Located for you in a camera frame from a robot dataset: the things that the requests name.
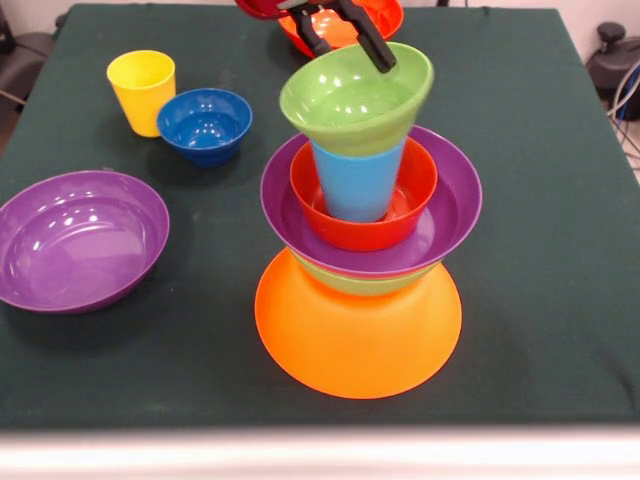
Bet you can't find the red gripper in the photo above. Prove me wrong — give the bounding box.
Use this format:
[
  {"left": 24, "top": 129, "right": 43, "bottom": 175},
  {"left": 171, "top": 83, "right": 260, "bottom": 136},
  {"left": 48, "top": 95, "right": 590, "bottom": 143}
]
[{"left": 234, "top": 0, "right": 399, "bottom": 75}]

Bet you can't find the large red plastic bowl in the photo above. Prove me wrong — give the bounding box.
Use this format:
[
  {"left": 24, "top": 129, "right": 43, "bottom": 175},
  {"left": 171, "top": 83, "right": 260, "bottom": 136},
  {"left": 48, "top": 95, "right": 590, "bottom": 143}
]
[{"left": 277, "top": 0, "right": 405, "bottom": 59}]

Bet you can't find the small green plastic bowl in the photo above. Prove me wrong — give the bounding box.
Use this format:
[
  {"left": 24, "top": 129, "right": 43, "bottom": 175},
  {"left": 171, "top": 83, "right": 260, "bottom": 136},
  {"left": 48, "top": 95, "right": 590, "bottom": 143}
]
[{"left": 278, "top": 42, "right": 435, "bottom": 158}]

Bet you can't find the light blue plastic cup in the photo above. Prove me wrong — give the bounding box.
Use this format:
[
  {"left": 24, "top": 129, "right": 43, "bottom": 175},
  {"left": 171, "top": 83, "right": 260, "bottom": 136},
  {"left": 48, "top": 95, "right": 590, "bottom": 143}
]
[{"left": 312, "top": 137, "right": 407, "bottom": 224}]

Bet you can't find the blue plastic bowl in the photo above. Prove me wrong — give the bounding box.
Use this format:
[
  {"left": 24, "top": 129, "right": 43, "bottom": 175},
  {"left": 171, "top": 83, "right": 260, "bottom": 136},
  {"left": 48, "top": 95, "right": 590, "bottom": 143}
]
[{"left": 156, "top": 88, "right": 253, "bottom": 168}]

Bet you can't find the purple plastic bowl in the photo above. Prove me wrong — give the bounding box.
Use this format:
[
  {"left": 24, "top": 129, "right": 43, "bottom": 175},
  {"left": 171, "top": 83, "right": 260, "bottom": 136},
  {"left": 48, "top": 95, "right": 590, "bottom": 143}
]
[
  {"left": 0, "top": 169, "right": 171, "bottom": 315},
  {"left": 259, "top": 124, "right": 484, "bottom": 279}
]

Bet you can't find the small red plastic bowl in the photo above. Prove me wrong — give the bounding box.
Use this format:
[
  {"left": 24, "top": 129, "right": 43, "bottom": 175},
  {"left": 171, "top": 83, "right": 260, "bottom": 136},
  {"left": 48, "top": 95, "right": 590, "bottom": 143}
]
[{"left": 289, "top": 137, "right": 439, "bottom": 252}]

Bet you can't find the large green plastic bowl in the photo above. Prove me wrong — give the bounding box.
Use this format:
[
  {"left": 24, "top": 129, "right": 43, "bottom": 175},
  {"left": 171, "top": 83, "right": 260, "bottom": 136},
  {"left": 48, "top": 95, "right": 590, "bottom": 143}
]
[{"left": 289, "top": 249, "right": 441, "bottom": 297}]

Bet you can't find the large orange plastic bowl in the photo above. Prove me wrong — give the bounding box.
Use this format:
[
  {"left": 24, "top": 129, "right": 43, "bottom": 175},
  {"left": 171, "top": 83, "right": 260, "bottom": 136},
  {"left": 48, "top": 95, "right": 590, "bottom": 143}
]
[{"left": 254, "top": 248, "right": 463, "bottom": 400}]

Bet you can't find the yellow plastic cup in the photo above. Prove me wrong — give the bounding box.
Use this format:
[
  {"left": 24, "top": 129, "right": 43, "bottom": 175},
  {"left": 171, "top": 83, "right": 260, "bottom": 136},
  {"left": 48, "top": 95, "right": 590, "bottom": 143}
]
[{"left": 106, "top": 49, "right": 177, "bottom": 139}]

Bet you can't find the dark grey stand base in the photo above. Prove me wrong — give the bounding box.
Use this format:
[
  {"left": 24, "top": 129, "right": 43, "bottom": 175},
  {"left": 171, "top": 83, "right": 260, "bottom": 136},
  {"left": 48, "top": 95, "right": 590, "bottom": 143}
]
[
  {"left": 0, "top": 9, "right": 57, "bottom": 109},
  {"left": 585, "top": 22, "right": 640, "bottom": 96}
]

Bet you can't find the dark green tablecloth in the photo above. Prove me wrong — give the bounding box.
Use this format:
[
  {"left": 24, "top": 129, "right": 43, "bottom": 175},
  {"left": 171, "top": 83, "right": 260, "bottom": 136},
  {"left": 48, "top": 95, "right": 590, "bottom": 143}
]
[{"left": 0, "top": 3, "right": 640, "bottom": 431}]

